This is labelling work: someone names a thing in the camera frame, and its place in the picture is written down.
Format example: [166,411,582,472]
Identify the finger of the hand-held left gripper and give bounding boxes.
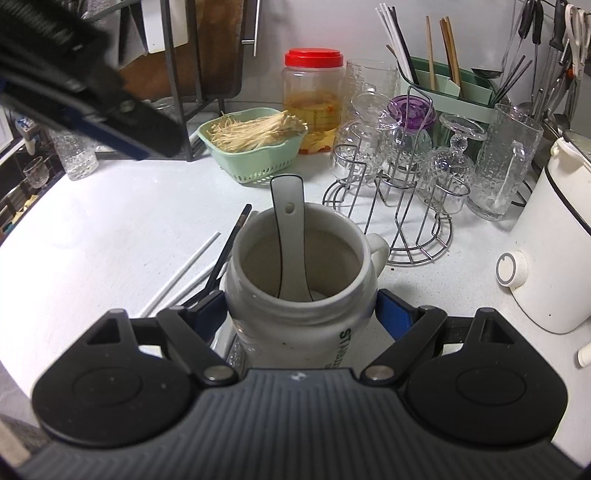
[0,44,185,160]

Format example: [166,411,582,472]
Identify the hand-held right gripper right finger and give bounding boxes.
[360,289,517,387]

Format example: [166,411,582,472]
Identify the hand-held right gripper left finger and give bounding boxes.
[85,290,240,387]

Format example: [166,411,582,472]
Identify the white ceramic mug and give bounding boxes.
[224,203,391,370]

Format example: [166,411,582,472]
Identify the white ceramic spoon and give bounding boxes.
[270,175,319,301]

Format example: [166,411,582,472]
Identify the tall textured glass mug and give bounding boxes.
[466,103,544,221]
[47,122,101,182]

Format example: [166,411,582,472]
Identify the small glass goblet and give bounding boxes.
[23,156,51,189]

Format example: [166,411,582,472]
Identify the white cutting board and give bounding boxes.
[141,0,190,54]

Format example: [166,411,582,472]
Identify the black metal dish rack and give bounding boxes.
[81,0,262,163]

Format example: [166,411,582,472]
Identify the wooden cutting board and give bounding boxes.
[115,0,245,109]

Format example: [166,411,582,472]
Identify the upturned glass goblet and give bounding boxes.
[416,113,488,215]

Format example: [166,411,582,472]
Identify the green plastic basket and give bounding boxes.
[198,107,309,184]

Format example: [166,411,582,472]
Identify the upturned clear glass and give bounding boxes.
[330,91,400,186]

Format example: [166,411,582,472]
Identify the purple-lid glass jar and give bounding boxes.
[387,95,436,162]

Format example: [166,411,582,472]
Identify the red-lid plastic jar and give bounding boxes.
[283,47,347,155]

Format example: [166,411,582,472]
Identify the mint green utensil drainer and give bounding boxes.
[399,56,511,121]

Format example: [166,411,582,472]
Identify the thin black chopstick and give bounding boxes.
[490,54,527,101]
[495,59,533,106]

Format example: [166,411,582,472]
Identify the wooden chopstick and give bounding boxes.
[440,18,458,86]
[426,16,437,92]
[445,17,463,88]

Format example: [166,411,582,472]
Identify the wire glass rack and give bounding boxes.
[322,92,454,267]

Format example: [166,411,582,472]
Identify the steel bar handle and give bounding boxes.
[241,0,263,58]

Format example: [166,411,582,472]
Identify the white-handled scissors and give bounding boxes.
[564,4,591,83]

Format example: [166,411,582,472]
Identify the black-handled steel tongs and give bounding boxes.
[501,0,546,93]

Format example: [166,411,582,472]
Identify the black-handled kitchen tool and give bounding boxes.
[549,0,568,51]

